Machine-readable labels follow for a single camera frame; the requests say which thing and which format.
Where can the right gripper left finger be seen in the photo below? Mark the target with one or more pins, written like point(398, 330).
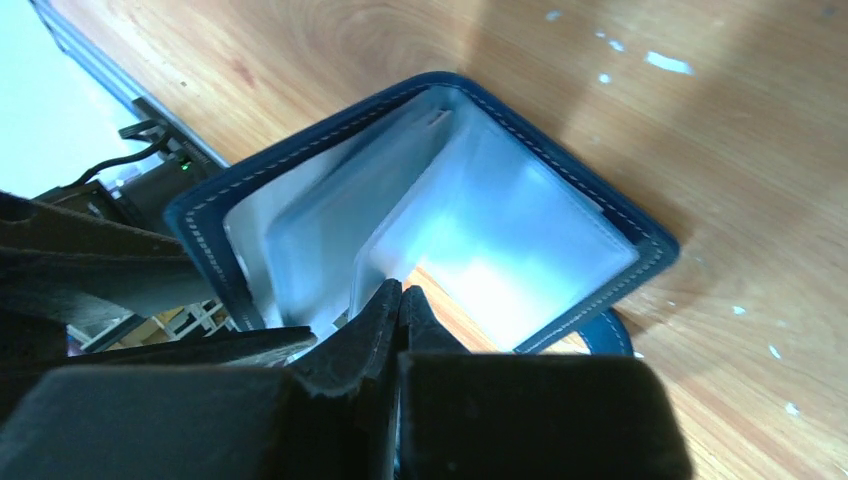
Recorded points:
point(329, 415)

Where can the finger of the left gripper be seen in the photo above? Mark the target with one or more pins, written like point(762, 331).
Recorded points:
point(258, 347)
point(57, 263)

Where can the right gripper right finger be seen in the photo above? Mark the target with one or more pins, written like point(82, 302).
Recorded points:
point(507, 416)

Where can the dark blue card holder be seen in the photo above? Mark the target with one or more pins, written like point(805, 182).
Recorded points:
point(434, 173)

